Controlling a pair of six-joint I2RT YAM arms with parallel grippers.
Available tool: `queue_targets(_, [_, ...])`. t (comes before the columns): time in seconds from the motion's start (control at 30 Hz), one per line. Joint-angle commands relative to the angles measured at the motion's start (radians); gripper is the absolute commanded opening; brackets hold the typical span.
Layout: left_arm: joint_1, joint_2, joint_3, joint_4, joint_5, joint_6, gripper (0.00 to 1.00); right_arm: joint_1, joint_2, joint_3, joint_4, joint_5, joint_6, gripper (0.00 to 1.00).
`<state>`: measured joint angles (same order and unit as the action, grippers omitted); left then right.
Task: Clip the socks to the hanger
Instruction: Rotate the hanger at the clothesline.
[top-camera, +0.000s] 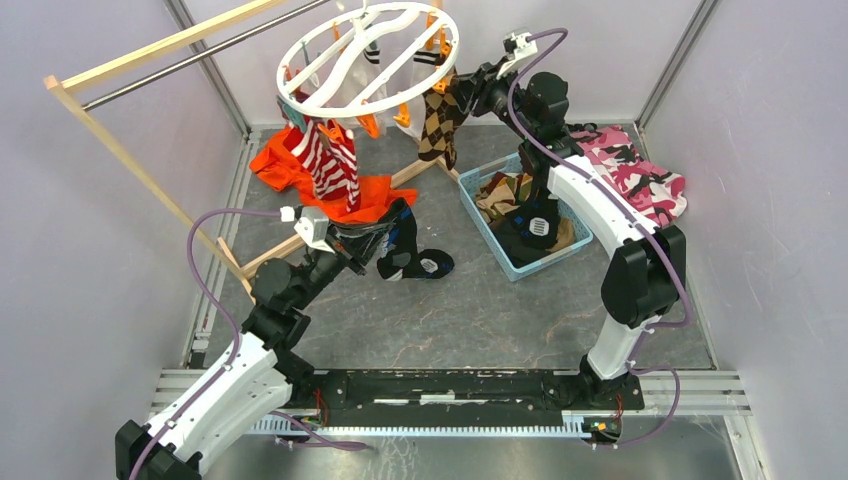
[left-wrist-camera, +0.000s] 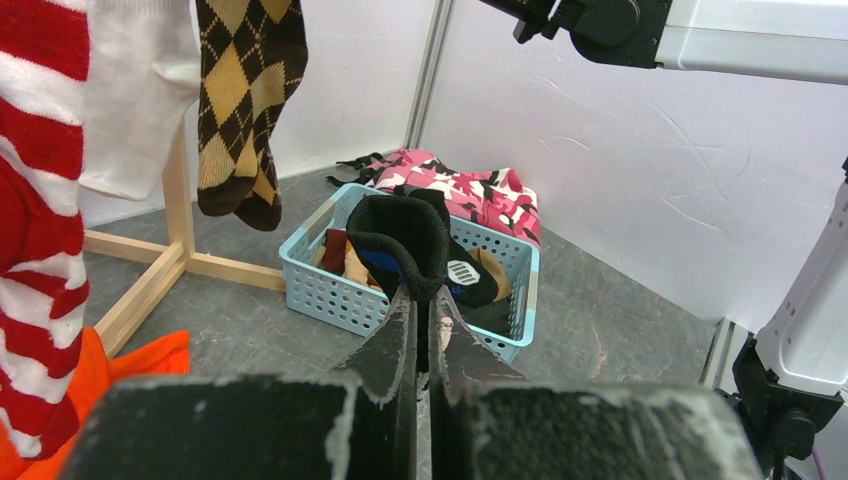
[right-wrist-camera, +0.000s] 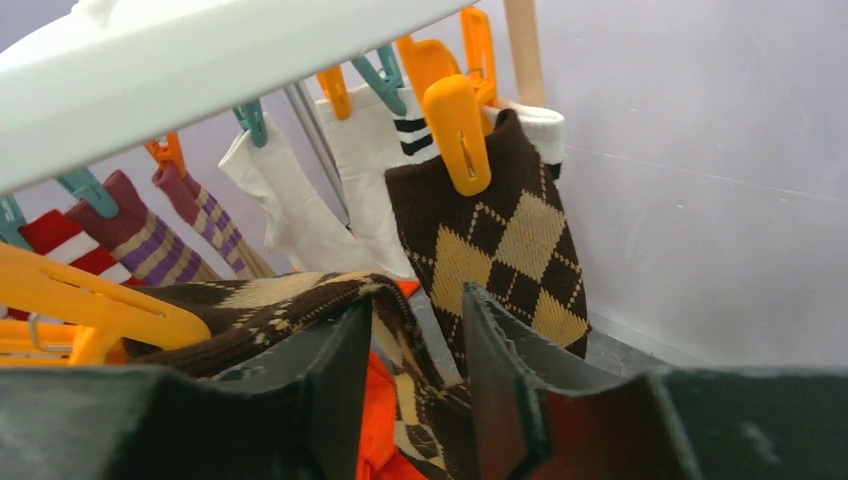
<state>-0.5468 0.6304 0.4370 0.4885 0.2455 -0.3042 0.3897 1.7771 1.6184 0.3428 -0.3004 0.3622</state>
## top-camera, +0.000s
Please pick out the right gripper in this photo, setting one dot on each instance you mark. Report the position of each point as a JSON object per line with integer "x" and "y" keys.
{"x": 462, "y": 89}

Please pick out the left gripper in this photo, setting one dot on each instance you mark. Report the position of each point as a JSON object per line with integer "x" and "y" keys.
{"x": 353, "y": 242}

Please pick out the brown argyle sock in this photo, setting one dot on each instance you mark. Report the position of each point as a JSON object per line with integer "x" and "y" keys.
{"x": 443, "y": 117}

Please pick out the black grey sock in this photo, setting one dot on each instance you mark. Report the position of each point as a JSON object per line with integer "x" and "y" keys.
{"x": 400, "y": 256}
{"x": 533, "y": 231}

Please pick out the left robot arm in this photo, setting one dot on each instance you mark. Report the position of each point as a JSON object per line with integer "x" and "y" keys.
{"x": 259, "y": 372}

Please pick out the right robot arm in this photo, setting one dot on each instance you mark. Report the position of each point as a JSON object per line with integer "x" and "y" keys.
{"x": 646, "y": 272}

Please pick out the white round clip hanger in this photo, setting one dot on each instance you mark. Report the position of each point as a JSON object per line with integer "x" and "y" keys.
{"x": 367, "y": 60}

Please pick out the red white striped sock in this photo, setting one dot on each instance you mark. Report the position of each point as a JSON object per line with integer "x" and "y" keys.
{"x": 342, "y": 151}
{"x": 307, "y": 147}

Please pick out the orange cloth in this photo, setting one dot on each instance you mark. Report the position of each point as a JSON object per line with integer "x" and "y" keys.
{"x": 278, "y": 169}

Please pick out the light blue laundry basket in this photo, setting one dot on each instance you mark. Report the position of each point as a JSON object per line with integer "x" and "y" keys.
{"x": 491, "y": 191}

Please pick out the pink camouflage trousers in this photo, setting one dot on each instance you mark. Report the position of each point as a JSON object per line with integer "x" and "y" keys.
{"x": 656, "y": 193}

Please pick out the metal hanging rod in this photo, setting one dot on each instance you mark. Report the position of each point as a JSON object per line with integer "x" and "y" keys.
{"x": 201, "y": 56}

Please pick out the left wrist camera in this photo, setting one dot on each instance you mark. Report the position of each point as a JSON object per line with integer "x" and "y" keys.
{"x": 310, "y": 223}

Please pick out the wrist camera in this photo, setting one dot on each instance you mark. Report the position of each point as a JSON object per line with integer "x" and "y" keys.
{"x": 519, "y": 49}
{"x": 310, "y": 223}

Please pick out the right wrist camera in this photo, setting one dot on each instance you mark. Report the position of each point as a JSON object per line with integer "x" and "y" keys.
{"x": 519, "y": 49}

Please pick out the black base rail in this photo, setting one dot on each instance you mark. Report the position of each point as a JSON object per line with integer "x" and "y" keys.
{"x": 348, "y": 404}

